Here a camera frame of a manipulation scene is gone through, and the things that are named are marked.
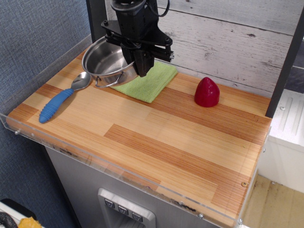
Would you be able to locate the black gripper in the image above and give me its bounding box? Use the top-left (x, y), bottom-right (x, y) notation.
top-left (101, 4), bottom-right (174, 77)

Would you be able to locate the stainless steel pan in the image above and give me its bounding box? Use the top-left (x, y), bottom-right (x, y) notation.
top-left (82, 37), bottom-right (138, 88)

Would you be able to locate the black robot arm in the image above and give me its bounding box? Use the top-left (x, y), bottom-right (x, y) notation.
top-left (101, 0), bottom-right (174, 77)

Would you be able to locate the green folded cloth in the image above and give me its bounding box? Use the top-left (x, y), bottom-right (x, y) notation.
top-left (112, 62), bottom-right (178, 103)

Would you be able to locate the red cone shaped toy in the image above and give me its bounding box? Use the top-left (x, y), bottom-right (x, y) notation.
top-left (194, 77), bottom-right (220, 107)

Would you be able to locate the grey toy fridge cabinet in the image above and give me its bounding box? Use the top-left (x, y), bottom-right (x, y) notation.
top-left (45, 146), bottom-right (221, 228)

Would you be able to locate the silver dispenser button panel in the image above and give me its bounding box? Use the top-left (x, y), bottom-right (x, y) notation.
top-left (98, 188), bottom-right (156, 228)

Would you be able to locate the white ridged side counter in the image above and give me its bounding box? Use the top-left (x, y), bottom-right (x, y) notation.
top-left (257, 89), bottom-right (304, 192)

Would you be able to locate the yellow object at corner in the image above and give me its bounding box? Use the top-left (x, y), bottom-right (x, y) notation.
top-left (18, 217), bottom-right (42, 228)

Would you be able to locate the blue handled metal spoon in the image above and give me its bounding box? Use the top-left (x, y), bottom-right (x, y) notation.
top-left (38, 72), bottom-right (91, 124)

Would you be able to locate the black left vertical post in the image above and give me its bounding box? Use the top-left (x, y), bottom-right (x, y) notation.
top-left (86, 0), bottom-right (107, 43)

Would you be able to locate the black vertical post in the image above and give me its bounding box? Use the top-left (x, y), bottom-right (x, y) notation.
top-left (265, 9), bottom-right (304, 118)
top-left (86, 0), bottom-right (107, 43)

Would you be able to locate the black right vertical post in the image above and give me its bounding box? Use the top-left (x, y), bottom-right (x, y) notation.
top-left (265, 9), bottom-right (304, 118)

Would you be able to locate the black braided cable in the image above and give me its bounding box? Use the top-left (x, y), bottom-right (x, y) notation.
top-left (0, 210), bottom-right (16, 228)

